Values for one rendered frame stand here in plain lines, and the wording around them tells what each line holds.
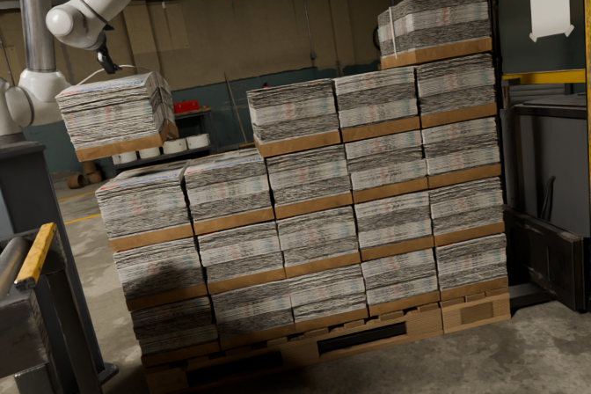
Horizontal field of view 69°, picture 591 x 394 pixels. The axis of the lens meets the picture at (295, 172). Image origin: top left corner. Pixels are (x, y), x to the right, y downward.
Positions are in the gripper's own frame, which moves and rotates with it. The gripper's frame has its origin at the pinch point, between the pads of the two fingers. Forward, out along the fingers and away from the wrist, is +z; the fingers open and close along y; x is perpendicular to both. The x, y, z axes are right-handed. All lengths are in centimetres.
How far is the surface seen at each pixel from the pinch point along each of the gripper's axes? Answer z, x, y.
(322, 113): -12, 70, 35
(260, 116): -14, 49, 32
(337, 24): 748, 231, -147
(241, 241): -12, 35, 75
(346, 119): -13, 79, 38
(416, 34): -13, 107, 13
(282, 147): -14, 55, 44
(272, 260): -10, 45, 85
